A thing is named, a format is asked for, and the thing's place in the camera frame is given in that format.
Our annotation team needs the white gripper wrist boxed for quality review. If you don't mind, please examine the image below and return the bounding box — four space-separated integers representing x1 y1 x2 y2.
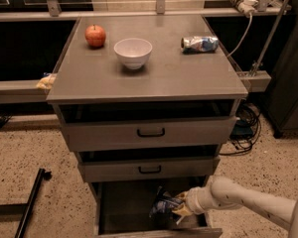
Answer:
172 187 213 216

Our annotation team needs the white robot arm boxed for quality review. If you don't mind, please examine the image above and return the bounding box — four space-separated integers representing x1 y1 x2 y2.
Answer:
172 177 298 238

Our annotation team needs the grey drawer cabinet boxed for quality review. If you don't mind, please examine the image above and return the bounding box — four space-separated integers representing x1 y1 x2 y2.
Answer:
46 14 249 238

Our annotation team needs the grey metal rail frame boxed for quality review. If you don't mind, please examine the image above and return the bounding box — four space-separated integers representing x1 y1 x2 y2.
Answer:
0 0 293 105

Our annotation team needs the crushed silver blue can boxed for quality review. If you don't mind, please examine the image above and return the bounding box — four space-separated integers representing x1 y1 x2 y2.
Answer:
181 36 220 54

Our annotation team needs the middle grey drawer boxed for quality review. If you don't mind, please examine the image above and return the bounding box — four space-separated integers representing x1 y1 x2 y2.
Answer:
77 145 220 182

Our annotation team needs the blue chip bag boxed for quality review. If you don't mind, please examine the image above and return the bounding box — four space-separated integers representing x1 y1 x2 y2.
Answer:
149 186 183 219

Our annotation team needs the grey drawer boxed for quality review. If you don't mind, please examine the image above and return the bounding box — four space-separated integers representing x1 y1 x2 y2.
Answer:
77 145 220 182
93 178 223 238
61 100 236 152

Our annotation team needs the yellow sponge on rail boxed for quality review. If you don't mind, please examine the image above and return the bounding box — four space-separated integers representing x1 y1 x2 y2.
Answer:
37 73 57 90

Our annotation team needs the black cable bundle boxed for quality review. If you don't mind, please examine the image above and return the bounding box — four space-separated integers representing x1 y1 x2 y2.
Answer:
219 102 262 157

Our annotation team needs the black metal floor bar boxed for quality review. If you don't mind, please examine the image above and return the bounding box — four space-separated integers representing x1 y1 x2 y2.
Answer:
14 169 52 238

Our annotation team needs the white power cable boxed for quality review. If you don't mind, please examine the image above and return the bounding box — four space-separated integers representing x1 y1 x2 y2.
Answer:
225 12 254 59

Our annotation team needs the bottom grey drawer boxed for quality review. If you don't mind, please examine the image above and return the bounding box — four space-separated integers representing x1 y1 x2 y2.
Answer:
93 178 223 238

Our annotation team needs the white bowl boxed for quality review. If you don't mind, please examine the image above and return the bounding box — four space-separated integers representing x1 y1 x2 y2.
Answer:
114 38 153 69

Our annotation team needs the white power strip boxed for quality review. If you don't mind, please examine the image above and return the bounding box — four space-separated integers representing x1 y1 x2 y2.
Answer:
228 0 255 18

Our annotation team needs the top grey drawer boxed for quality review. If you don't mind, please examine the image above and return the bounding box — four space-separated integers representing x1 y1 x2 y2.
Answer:
61 100 236 152

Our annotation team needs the red apple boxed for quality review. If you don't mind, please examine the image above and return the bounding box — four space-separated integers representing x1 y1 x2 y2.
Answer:
84 25 106 48

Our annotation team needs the dark grey cabinet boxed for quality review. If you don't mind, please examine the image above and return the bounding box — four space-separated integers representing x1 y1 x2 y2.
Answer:
260 0 298 138

